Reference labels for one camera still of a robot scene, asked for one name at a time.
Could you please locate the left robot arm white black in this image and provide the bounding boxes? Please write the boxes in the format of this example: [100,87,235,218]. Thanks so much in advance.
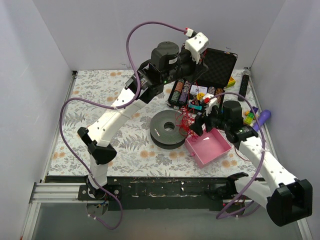
[77,40,208,200]

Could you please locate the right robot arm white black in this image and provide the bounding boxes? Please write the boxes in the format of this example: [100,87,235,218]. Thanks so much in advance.
[190,94,313,227]

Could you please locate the teal object in case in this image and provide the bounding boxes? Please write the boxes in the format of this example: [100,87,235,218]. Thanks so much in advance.
[188,103,202,111]

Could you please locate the pink open box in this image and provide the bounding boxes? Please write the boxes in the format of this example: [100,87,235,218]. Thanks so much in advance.
[184,128,232,169]

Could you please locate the black poker chip case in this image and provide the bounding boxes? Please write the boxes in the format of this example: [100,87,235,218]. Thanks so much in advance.
[167,48,238,113]

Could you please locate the black filament spool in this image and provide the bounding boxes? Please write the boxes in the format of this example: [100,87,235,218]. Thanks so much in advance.
[149,110,188,150]

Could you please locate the colourful toy block stack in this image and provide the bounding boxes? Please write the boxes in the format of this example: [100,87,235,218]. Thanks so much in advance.
[243,106,259,126]

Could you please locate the yellow green toy block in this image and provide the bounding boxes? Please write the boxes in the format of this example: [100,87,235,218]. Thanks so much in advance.
[226,76,236,88]

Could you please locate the floral table mat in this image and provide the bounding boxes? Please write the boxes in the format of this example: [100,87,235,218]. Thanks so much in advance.
[47,70,256,177]

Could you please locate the black remote control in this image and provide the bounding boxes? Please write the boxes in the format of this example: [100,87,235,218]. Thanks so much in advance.
[238,69,251,98]

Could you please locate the purple cylindrical toy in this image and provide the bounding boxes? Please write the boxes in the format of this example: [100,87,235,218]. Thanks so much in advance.
[252,109,271,132]

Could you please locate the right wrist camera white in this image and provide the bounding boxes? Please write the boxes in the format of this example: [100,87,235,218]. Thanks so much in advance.
[201,93,217,116]

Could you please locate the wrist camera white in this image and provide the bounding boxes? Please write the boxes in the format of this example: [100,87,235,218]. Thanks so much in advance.
[185,32,210,64]
[201,93,217,116]

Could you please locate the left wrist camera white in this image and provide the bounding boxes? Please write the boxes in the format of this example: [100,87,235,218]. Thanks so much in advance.
[185,32,210,64]

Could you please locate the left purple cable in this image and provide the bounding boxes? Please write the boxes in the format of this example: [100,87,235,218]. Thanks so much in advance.
[60,21,196,230]

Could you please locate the purple cable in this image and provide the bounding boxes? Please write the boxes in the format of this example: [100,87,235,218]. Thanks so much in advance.
[60,21,196,230]
[215,91,266,220]

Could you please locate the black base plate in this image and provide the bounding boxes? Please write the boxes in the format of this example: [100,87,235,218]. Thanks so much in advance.
[77,176,257,211]

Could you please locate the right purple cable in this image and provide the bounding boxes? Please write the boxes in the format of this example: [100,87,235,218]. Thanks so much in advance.
[215,91,266,220]

